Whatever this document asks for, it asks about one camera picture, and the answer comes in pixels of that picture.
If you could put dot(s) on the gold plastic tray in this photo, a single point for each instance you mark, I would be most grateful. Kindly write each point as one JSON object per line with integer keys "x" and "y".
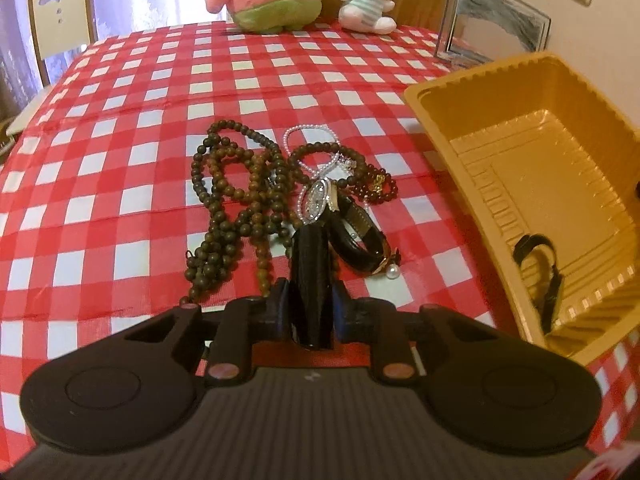
{"x": 525, "y": 170}

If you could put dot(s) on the black wrist watch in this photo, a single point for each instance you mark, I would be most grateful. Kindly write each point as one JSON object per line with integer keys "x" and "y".
{"x": 550, "y": 300}

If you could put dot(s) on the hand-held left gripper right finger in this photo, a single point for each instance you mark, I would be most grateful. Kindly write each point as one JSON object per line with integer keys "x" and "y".
{"x": 341, "y": 306}

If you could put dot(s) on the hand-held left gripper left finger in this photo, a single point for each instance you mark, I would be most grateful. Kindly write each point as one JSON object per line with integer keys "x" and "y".
{"x": 280, "y": 310}

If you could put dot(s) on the glass photo frame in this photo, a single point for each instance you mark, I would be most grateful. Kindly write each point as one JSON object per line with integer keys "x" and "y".
{"x": 480, "y": 20}

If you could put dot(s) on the red checked tablecloth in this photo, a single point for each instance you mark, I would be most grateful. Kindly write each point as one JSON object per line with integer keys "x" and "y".
{"x": 125, "y": 160}

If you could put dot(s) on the cream wooden chair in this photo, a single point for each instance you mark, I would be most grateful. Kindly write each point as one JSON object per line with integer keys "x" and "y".
{"x": 60, "y": 25}

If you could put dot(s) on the white pearl pendant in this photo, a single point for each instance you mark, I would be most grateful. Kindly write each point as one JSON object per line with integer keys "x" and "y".
{"x": 393, "y": 271}

